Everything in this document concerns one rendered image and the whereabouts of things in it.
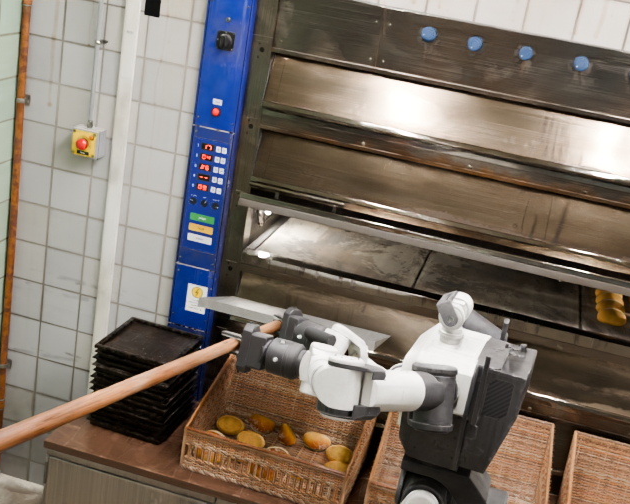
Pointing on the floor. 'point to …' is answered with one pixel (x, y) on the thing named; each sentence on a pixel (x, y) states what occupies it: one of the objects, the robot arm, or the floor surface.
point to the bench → (145, 471)
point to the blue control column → (213, 78)
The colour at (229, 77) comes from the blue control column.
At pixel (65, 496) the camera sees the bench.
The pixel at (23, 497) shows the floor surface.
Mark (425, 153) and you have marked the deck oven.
